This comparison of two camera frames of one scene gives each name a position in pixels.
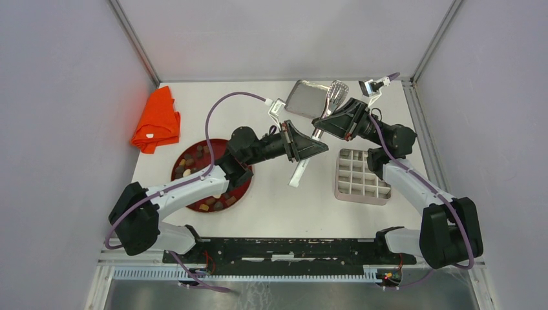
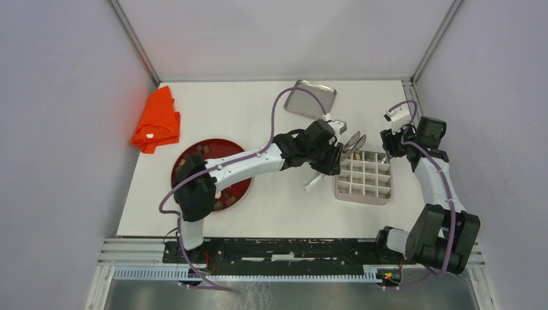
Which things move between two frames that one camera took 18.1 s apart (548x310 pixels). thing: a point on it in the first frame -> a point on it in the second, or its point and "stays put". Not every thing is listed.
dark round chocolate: x=218 y=206 stays put
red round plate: x=192 y=158 stays put
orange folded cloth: x=159 y=122 stays put
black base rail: x=286 y=251 stays put
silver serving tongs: x=338 y=93 -> x=348 y=150
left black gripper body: x=282 y=128 -> x=325 y=160
